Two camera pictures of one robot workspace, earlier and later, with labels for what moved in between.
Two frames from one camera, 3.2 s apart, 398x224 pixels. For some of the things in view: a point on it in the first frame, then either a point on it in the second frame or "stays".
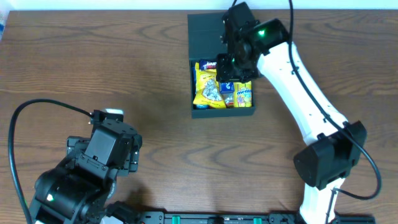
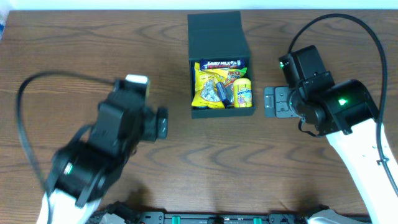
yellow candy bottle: x=242 y=94 stays
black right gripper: x=224 y=66 → x=280 y=101
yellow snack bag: x=209 y=92 stays
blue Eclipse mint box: x=227 y=88 → x=222 y=94
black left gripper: x=72 y=143 → x=160 y=123
